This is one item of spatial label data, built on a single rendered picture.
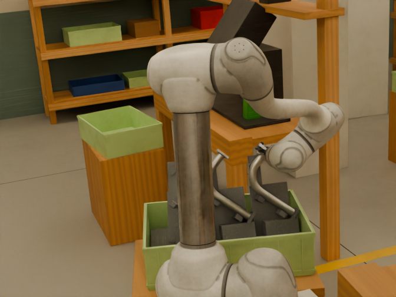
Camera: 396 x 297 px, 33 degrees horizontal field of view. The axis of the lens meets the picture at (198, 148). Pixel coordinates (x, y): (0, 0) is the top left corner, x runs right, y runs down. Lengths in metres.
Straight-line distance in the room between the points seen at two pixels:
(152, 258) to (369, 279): 0.74
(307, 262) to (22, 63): 6.16
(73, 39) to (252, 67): 6.06
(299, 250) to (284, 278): 0.64
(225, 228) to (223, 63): 1.00
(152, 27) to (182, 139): 6.14
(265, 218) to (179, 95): 1.00
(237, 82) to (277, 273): 0.51
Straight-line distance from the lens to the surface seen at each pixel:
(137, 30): 7.82
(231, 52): 1.65
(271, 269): 1.76
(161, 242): 2.63
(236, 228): 2.54
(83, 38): 7.67
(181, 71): 1.71
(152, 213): 2.73
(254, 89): 1.73
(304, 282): 2.42
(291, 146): 2.13
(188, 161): 1.76
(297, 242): 2.40
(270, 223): 2.56
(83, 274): 4.29
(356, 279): 2.23
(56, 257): 4.56
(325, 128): 2.16
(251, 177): 2.53
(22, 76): 8.19
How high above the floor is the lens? 2.01
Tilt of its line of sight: 18 degrees down
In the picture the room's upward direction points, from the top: 4 degrees counter-clockwise
